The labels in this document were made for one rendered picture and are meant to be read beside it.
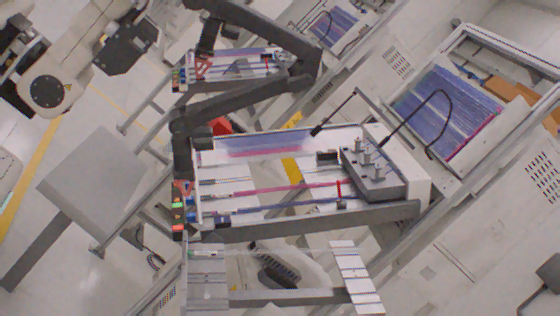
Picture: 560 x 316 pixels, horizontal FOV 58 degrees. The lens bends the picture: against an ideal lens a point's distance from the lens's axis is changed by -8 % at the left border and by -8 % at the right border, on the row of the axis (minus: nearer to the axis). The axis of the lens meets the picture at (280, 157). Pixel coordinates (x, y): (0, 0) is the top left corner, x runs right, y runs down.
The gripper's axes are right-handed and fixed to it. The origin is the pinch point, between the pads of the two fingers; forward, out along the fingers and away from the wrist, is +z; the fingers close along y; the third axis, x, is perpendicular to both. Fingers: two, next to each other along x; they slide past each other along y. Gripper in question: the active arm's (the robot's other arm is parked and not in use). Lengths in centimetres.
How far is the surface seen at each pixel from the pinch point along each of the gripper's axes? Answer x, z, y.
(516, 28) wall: -283, 11, 254
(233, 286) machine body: -12.3, 42.5, 5.8
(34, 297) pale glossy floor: 62, 44, 13
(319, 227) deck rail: -39.9, 11.8, -9.0
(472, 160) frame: -90, -7, -11
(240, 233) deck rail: -15.2, 10.6, -9.0
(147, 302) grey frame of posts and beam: 16.5, 30.7, -12.6
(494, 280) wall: -170, 120, 72
